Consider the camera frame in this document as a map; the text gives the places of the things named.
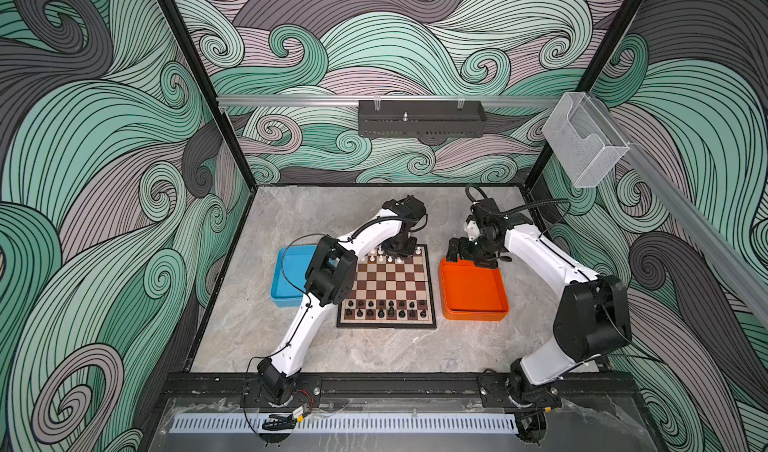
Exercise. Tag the blue plastic tray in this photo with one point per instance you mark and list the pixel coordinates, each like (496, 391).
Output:
(289, 279)

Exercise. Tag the black perforated wall shelf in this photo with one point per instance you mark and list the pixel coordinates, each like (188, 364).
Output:
(432, 121)

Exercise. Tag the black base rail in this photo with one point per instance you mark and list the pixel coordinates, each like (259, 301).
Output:
(326, 385)

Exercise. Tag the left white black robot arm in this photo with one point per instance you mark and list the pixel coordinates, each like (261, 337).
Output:
(329, 279)

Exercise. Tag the folding chess board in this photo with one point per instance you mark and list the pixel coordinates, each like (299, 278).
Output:
(390, 293)

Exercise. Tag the white slotted cable duct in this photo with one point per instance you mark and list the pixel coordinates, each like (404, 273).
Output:
(397, 423)

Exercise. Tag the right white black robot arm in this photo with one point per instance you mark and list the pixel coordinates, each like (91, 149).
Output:
(592, 319)

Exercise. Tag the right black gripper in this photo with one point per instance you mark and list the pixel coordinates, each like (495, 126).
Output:
(464, 252)

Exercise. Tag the aluminium wall rail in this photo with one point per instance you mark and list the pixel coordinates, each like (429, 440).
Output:
(304, 100)

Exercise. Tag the orange plastic tray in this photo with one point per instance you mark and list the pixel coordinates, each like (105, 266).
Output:
(471, 293)

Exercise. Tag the clear acrylic wall holder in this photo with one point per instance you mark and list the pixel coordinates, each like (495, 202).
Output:
(584, 137)

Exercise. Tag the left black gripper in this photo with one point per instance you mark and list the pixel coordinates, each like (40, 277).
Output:
(409, 252)

